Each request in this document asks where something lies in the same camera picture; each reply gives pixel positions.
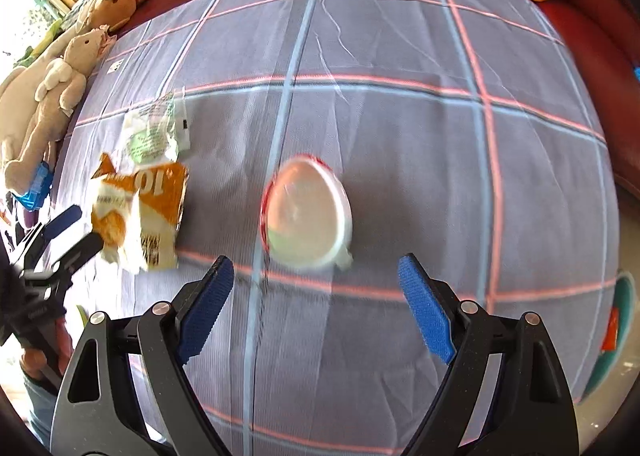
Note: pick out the red leather sofa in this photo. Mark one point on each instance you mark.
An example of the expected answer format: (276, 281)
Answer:
(590, 36)

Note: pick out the brown bear plush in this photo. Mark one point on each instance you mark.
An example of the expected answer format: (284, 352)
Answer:
(112, 4)

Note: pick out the white cup with red rim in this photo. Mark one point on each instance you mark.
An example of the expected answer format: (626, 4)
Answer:
(310, 211)

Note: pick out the red snack packet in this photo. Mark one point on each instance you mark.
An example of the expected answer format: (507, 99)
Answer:
(611, 331)

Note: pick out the blue plastic packet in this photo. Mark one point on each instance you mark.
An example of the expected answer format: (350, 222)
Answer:
(35, 186)

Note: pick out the blue plaid cloth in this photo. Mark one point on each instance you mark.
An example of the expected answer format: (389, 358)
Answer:
(400, 136)

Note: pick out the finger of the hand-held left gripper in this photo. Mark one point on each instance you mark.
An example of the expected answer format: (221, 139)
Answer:
(62, 221)
(82, 248)

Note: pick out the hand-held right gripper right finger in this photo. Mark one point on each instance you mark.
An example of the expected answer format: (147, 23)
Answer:
(425, 311)

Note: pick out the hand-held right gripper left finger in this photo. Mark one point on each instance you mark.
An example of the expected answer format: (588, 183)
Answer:
(205, 311)

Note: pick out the clear green plastic wrapper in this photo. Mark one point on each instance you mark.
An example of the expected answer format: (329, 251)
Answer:
(150, 136)

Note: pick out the person's left hand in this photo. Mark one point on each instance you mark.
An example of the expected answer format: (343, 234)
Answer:
(37, 361)

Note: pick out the beige bunny plush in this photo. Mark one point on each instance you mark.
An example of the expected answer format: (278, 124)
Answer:
(55, 86)

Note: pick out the orange snack wrapper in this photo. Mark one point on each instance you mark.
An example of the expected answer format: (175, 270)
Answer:
(150, 206)

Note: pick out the blue trash bin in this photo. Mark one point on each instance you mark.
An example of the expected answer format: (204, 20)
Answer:
(620, 306)

